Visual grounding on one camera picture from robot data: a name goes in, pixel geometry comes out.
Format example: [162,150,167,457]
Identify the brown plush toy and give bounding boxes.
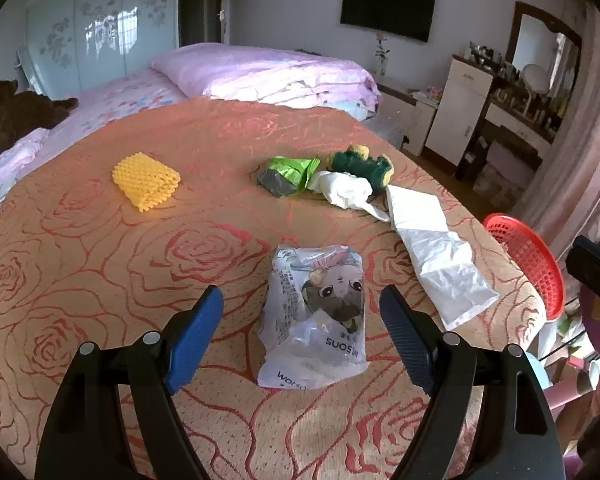
[0,80,80,156]

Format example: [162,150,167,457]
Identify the padded dressing stool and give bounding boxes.
[472,140,541,208]

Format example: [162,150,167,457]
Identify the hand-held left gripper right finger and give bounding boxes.
[379,284,567,480]

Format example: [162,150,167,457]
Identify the white tissue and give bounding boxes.
[307,170,391,223]

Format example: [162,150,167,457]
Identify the low white cabinet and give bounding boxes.
[377,80,421,148]

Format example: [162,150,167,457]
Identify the green and yellow sponge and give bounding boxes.
[325,145,395,192]

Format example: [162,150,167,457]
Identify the tall white cabinet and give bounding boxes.
[424,55,496,167]

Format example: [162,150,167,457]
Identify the round white makeup mirror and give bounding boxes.
[522,63,551,113]

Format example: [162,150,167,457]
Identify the folded pink quilt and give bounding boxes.
[150,42,383,121]

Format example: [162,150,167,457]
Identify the black wall television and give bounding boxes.
[340,0,437,43]

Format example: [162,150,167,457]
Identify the white paper bag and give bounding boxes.
[386,184,500,330]

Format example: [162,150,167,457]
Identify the brown framed vanity mirror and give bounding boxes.
[510,1,583,111]

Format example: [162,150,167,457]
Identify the floral pink bedsheet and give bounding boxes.
[0,67,188,241]

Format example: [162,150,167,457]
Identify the red plastic mesh basket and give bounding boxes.
[482,213,566,321]

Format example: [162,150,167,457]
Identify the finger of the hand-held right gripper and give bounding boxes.
[566,236,600,321]

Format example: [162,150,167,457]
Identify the room door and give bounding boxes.
[177,0,231,48]

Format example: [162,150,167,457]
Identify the green plastic wrapper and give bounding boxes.
[257,156,321,197]

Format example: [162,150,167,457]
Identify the orange rose pattern blanket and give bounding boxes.
[0,97,548,480]

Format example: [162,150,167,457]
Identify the dressing table with mirror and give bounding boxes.
[462,41,571,133]

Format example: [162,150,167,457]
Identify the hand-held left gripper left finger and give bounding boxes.
[34,284,225,480]

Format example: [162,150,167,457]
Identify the pink rose in vase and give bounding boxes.
[374,32,391,77]

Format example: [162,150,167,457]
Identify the small yellow foam net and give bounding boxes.
[112,152,182,212]

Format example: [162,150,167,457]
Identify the floral glass door wardrobe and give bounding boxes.
[17,0,181,103]

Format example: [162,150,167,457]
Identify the pink floral curtain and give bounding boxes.
[510,0,600,261]

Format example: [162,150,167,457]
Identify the printed clear plastic bag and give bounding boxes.
[257,245,370,390]

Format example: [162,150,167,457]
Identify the small white nightstand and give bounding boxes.
[405,91,440,157]

